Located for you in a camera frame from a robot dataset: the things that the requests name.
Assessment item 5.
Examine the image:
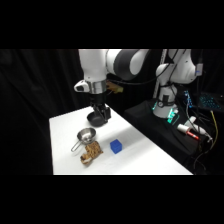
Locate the backlit keyboard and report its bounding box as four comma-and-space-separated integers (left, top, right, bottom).
198, 93, 224, 111

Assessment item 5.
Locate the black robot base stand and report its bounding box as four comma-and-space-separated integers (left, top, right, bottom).
123, 98, 214, 168

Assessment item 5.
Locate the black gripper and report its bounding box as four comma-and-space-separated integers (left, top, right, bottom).
90, 92, 112, 123

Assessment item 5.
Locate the yellow object behind arm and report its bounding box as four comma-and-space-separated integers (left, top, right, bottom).
106, 82, 124, 94

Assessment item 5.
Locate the blue cube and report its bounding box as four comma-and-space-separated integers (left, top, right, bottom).
109, 139, 123, 155

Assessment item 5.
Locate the yellow cable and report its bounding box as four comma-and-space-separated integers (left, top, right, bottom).
210, 110, 219, 141

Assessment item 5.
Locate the black bowl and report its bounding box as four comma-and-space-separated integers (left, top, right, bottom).
86, 112, 108, 128

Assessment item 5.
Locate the brown giraffe plush toy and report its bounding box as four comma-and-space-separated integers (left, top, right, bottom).
79, 140, 104, 165

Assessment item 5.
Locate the black curtain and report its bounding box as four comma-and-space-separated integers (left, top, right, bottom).
0, 49, 224, 176

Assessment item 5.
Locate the silver metal measuring cup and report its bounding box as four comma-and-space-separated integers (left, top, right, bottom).
70, 127, 97, 153

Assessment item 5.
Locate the white cylinder with red tip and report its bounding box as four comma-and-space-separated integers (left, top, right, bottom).
176, 123, 201, 141

